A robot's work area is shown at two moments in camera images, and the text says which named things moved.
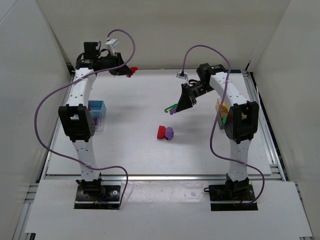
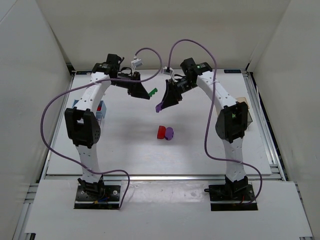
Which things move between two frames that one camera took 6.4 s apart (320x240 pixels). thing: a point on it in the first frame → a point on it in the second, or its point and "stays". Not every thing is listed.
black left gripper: (118, 64) → (133, 85)
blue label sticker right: (235, 71) stays
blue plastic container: (97, 108) stays
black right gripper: (190, 92) → (173, 90)
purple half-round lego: (169, 133) stays
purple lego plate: (172, 111) → (159, 107)
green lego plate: (168, 109) → (155, 90)
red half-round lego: (161, 132) stays
